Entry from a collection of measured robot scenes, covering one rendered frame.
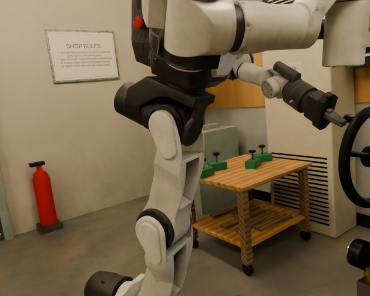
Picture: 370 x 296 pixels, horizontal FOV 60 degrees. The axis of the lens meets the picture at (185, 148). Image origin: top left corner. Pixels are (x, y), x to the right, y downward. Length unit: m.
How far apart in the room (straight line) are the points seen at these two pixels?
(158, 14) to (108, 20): 2.92
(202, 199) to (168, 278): 1.73
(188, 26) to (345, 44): 0.26
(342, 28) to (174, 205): 0.67
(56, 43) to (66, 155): 1.00
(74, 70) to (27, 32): 0.47
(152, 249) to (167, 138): 0.36
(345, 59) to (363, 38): 0.04
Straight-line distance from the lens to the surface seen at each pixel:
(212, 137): 2.78
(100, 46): 3.32
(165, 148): 0.92
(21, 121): 3.08
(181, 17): 0.47
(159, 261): 1.07
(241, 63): 1.30
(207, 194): 2.82
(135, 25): 0.92
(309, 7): 0.54
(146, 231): 1.05
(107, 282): 1.40
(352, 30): 0.59
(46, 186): 2.99
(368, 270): 0.83
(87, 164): 3.24
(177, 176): 0.93
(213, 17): 0.45
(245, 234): 1.84
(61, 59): 3.18
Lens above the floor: 1.04
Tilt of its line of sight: 10 degrees down
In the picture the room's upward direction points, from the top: 6 degrees counter-clockwise
